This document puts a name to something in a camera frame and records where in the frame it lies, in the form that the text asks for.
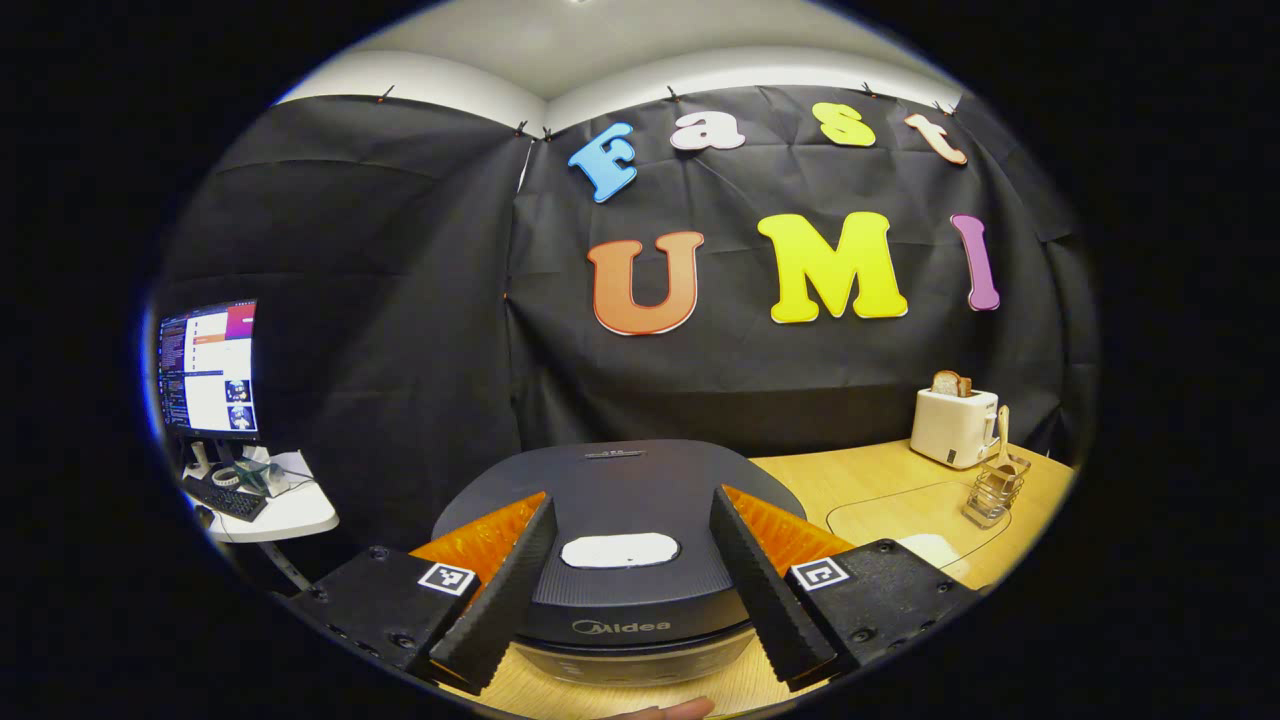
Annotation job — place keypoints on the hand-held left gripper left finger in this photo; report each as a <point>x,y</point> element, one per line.
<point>500,600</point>

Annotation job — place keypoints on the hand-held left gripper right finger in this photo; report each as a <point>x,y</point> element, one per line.
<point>770,600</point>

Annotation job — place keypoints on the clear container of rice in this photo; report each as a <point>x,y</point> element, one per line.
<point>900,510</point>

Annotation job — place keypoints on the dark grey rice cooker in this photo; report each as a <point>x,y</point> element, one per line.
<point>630,490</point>

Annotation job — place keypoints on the wooden spoon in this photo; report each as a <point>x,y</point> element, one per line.
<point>1002,440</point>

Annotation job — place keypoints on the white side table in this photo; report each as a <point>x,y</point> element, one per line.
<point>300,510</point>

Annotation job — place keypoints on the white toaster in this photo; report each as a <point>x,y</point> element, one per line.
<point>950,430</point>

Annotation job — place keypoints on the crumpled greenish wrapper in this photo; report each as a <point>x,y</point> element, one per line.
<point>255,475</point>

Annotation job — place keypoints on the bread slice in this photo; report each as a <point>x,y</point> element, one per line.
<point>950,384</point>

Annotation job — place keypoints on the black keyboard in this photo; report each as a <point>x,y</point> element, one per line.
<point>228,500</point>

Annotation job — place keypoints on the black backdrop cloth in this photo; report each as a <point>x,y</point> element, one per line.
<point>400,300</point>

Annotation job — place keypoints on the computer monitor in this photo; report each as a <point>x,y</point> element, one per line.
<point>208,370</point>

